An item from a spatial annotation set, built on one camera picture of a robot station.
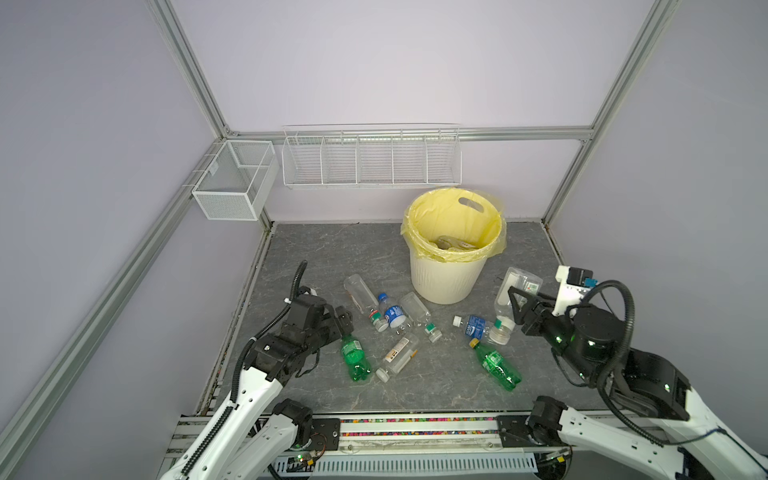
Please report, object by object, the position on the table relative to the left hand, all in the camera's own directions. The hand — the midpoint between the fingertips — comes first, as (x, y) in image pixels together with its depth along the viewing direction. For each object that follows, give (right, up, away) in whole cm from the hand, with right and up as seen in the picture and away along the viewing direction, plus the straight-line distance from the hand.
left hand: (338, 326), depth 76 cm
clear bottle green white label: (+37, +7, -15) cm, 41 cm away
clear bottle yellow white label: (+16, -10, +5) cm, 19 cm away
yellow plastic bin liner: (+35, +28, +21) cm, 49 cm away
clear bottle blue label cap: (+14, 0, +13) cm, 19 cm away
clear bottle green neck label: (+22, -1, +17) cm, 28 cm away
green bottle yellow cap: (+42, -12, +4) cm, 44 cm away
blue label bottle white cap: (+38, -3, +11) cm, 39 cm away
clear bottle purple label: (+32, +22, +23) cm, 45 cm away
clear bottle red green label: (+5, +3, +20) cm, 21 cm away
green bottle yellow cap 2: (+5, -11, +3) cm, 13 cm away
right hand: (+40, +11, -16) cm, 44 cm away
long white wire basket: (+7, +51, +23) cm, 57 cm away
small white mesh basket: (-41, +44, +27) cm, 65 cm away
